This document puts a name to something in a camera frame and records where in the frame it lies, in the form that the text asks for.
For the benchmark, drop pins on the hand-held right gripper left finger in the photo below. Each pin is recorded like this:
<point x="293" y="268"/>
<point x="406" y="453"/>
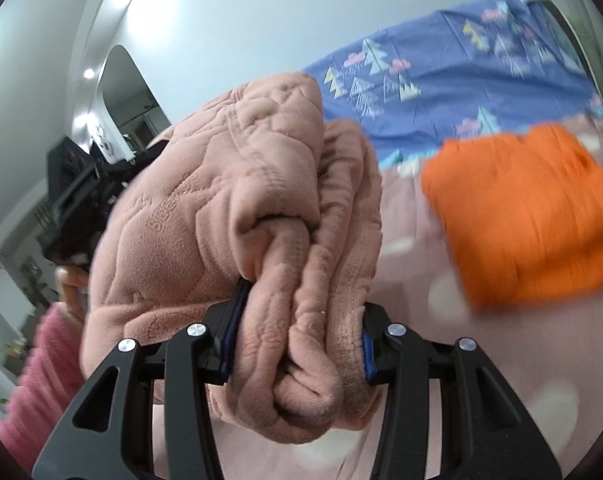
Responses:
<point x="234" y="332"/>

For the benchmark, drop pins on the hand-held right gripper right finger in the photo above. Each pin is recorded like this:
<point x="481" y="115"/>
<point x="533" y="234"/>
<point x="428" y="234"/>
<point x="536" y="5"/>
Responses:
<point x="367" y="355"/>

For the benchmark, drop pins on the pink quilted fleece garment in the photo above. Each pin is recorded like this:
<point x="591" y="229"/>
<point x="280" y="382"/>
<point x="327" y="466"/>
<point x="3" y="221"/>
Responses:
<point x="206" y="220"/>

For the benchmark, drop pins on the person's left forearm pink sleeve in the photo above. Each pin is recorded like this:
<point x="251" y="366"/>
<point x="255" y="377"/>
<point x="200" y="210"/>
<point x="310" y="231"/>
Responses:
<point x="41" y="385"/>

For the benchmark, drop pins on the person's left hand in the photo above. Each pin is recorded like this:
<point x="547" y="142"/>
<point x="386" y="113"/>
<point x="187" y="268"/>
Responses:
<point x="71" y="290"/>

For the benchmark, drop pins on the pink polka dot bed sheet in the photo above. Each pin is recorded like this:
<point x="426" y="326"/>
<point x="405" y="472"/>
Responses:
<point x="481" y="360"/>

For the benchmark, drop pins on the orange puffer jacket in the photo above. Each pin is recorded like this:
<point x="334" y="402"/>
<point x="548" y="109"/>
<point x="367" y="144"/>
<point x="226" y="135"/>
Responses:
<point x="521" y="210"/>

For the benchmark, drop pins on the blue tree-print sheet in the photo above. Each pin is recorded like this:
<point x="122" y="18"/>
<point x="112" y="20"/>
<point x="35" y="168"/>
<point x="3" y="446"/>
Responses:
<point x="441" y="60"/>

